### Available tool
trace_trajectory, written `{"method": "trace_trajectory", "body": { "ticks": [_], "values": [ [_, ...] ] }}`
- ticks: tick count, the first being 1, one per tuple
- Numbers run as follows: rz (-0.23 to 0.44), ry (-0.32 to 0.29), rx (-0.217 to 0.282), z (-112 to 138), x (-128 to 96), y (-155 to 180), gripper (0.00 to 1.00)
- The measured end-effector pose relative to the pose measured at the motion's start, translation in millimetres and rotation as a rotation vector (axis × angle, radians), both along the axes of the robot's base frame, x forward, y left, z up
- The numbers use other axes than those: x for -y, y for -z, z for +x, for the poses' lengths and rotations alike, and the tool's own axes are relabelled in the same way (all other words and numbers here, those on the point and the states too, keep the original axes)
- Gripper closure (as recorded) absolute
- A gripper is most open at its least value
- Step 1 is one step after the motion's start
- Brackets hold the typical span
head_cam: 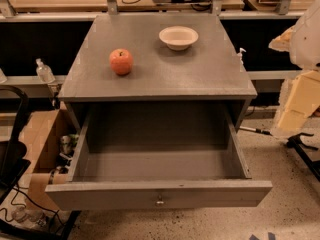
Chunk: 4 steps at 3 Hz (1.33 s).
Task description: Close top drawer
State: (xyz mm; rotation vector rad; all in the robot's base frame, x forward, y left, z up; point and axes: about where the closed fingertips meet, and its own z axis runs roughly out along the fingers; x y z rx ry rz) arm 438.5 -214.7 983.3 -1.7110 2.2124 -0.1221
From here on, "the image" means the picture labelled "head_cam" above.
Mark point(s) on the red apple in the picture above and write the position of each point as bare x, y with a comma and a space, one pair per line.
121, 61

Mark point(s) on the white bowl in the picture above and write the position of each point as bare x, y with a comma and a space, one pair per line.
178, 38

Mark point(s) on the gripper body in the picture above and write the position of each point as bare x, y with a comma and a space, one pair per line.
307, 42

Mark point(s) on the black cart frame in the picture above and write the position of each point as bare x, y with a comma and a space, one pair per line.
12, 152

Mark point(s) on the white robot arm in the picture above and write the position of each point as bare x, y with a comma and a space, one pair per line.
302, 40

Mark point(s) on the grey wooden drawer cabinet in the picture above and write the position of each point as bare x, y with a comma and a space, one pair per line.
208, 70

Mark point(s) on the cardboard box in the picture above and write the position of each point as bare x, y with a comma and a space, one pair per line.
42, 137

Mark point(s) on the grey top drawer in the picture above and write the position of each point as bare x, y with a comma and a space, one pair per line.
130, 153

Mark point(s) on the white pump bottle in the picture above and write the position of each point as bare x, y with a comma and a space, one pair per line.
240, 54

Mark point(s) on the clear sanitizer bottle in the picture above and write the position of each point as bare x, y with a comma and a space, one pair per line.
44, 72

